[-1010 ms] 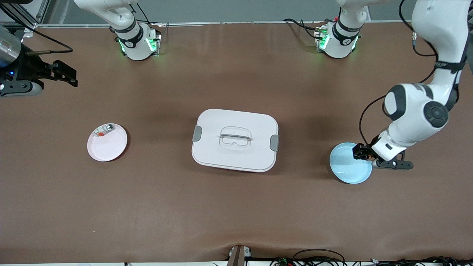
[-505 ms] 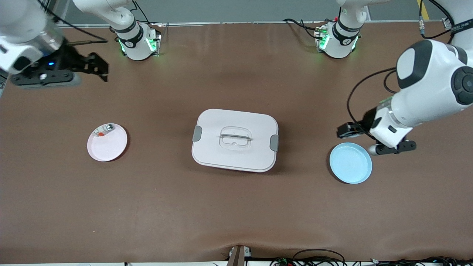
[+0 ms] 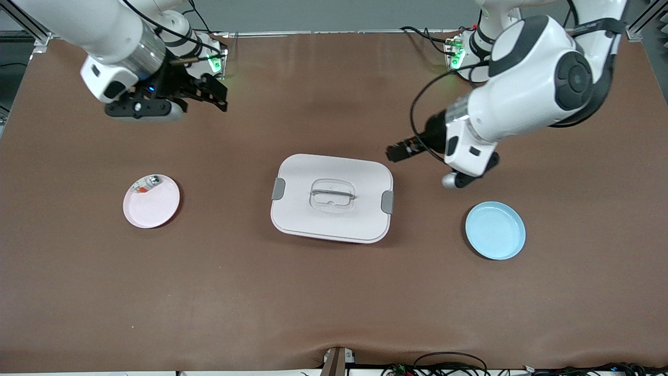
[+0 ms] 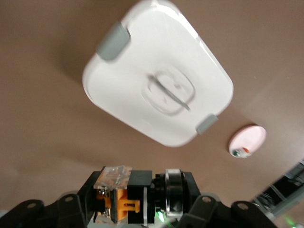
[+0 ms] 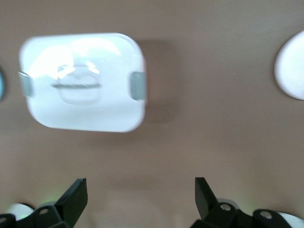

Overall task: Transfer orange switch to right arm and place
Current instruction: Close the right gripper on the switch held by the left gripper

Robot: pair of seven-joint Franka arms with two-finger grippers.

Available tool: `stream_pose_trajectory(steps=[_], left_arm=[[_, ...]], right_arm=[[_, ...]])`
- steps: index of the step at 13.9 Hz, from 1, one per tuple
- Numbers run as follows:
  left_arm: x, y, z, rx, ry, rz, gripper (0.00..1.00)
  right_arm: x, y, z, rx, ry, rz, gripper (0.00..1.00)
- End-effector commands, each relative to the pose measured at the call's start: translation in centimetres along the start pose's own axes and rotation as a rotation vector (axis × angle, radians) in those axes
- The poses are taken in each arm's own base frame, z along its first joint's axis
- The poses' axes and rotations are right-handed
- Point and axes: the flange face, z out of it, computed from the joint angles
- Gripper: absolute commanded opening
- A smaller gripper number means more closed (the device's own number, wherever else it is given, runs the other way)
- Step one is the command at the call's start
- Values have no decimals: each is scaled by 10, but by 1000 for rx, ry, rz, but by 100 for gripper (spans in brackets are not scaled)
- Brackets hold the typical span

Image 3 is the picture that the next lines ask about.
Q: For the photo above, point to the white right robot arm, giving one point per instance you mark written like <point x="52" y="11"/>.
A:
<point x="94" y="26"/>

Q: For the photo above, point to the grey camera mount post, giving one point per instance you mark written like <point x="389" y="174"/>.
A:
<point x="336" y="363"/>

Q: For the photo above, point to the light blue round plate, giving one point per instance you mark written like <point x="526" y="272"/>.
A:
<point x="493" y="232"/>

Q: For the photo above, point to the white lidded storage box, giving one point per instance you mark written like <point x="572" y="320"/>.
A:
<point x="334" y="219"/>

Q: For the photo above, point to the grey box latch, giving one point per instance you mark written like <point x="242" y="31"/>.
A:
<point x="387" y="202"/>
<point x="278" y="188"/>

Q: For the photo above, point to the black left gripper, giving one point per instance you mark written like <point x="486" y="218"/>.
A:
<point x="432" y="132"/>

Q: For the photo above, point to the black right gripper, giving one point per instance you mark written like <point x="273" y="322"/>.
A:
<point x="174" y="79"/>

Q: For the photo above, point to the aluminium frame profile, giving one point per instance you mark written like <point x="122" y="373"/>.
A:
<point x="644" y="23"/>
<point x="21" y="23"/>

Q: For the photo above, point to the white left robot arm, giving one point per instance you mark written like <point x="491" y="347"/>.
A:
<point x="532" y="78"/>

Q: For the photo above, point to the pink round plate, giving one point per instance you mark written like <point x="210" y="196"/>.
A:
<point x="151" y="206"/>

